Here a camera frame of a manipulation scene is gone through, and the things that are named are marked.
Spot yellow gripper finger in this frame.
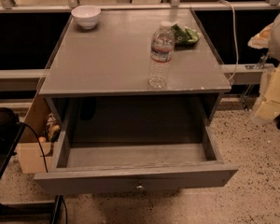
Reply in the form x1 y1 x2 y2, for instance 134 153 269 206
248 24 273 49

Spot grey top drawer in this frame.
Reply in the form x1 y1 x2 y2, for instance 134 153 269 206
35 96 237 195

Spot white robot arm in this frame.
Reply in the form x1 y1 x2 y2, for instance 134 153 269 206
248 13 280 122

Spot grey drawer cabinet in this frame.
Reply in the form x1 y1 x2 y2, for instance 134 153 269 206
40 9 231 144

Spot diagonal metal strut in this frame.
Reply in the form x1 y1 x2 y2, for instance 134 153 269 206
240 54 269 111

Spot green chip bag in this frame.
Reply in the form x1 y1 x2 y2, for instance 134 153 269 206
171 23 201 46

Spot clear plastic water bottle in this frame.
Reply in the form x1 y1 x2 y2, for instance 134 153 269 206
148 21 175 90

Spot white bowl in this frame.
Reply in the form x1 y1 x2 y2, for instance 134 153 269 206
71 5 101 29

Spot toys in box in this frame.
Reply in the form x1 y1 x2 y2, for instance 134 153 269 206
38 113 61 143

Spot cardboard box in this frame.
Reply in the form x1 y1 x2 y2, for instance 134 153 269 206
17 95 53 174

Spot black chair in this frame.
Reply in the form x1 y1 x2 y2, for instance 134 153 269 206
0 107 63 224

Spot white cable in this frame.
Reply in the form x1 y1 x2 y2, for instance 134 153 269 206
217 0 240 82

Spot black cable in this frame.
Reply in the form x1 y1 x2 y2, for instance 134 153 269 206
17 121 68 224

